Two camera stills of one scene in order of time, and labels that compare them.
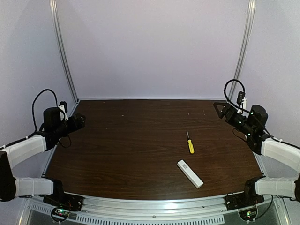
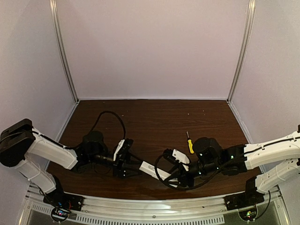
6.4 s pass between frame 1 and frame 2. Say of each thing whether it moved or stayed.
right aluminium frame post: stayed
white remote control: moved
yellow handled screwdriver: stayed
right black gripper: moved
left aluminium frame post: stayed
